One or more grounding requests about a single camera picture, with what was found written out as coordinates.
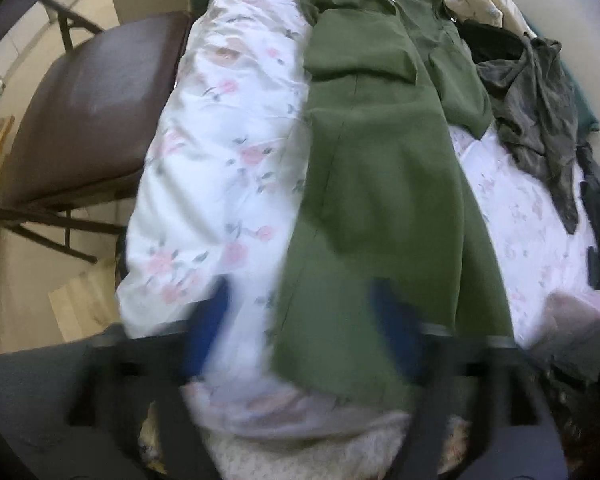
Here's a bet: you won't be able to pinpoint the camouflage pants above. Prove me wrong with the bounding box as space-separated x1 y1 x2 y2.
476 35 581 235

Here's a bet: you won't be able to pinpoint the green pants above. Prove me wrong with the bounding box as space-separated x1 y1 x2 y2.
270 0 516 406

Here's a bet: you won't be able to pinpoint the cream cartoon print cloth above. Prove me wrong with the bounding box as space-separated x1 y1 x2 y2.
140 400 471 480

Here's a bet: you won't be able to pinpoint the black garment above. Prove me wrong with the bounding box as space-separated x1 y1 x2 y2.
455 19 528 66

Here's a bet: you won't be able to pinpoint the person's grey clothing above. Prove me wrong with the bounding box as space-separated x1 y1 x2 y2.
0 350 106 480

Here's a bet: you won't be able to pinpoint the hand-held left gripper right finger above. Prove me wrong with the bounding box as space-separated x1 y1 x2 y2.
370 277 568 480

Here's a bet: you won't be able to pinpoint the white floral bed sheet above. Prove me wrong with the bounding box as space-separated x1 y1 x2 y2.
115 0 600 441

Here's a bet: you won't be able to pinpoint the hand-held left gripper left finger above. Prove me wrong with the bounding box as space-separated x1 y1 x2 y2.
67 280 236 480

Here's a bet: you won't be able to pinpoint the brown folding chair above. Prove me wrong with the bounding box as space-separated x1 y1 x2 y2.
0 0 193 266

